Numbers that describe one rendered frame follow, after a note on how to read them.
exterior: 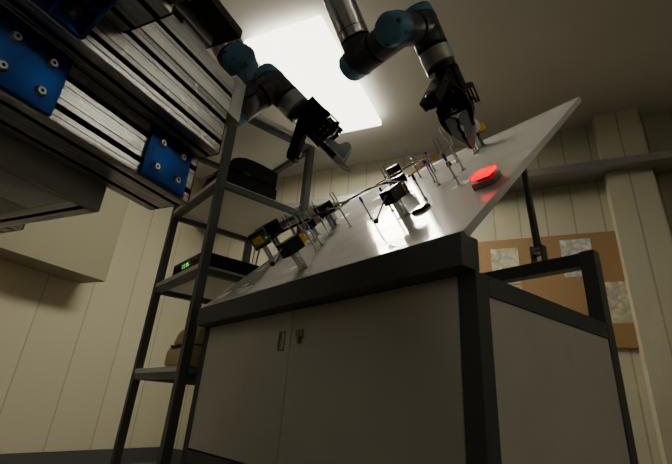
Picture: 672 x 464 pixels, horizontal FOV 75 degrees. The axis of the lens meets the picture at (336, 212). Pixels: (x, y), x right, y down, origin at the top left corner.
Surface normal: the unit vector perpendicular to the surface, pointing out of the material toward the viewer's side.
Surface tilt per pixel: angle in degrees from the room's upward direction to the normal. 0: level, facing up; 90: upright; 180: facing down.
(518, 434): 90
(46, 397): 90
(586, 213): 90
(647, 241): 90
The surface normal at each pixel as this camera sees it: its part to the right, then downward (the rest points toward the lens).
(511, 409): 0.63, -0.28
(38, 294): 0.91, -0.11
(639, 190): -0.41, -0.40
